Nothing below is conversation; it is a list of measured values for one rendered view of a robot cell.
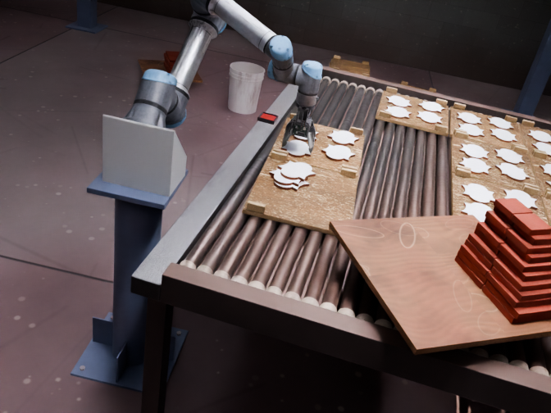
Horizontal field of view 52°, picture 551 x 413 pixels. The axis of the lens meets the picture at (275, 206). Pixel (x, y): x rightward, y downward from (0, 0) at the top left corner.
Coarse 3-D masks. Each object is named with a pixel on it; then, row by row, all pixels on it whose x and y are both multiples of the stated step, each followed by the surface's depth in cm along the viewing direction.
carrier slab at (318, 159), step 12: (288, 120) 246; (324, 132) 241; (276, 144) 223; (324, 144) 231; (336, 144) 233; (360, 144) 237; (288, 156) 216; (312, 156) 220; (324, 156) 221; (360, 156) 227; (324, 168) 213; (336, 168) 214
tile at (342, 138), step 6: (336, 132) 241; (342, 132) 242; (348, 132) 243; (330, 138) 237; (336, 138) 235; (342, 138) 236; (348, 138) 237; (354, 138) 238; (342, 144) 232; (348, 144) 234
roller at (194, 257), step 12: (276, 132) 238; (264, 156) 217; (252, 168) 207; (240, 180) 199; (252, 180) 201; (240, 192) 191; (228, 204) 183; (216, 216) 176; (228, 216) 179; (216, 228) 171; (204, 240) 164; (192, 252) 158; (204, 252) 161; (180, 264) 153; (192, 264) 154
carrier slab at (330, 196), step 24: (264, 168) 205; (312, 168) 211; (264, 192) 190; (288, 192) 193; (312, 192) 195; (336, 192) 198; (264, 216) 179; (288, 216) 179; (312, 216) 182; (336, 216) 184
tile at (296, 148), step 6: (288, 144) 222; (294, 144) 223; (300, 144) 224; (306, 144) 225; (288, 150) 218; (294, 150) 219; (300, 150) 220; (306, 150) 220; (294, 156) 216; (300, 156) 216
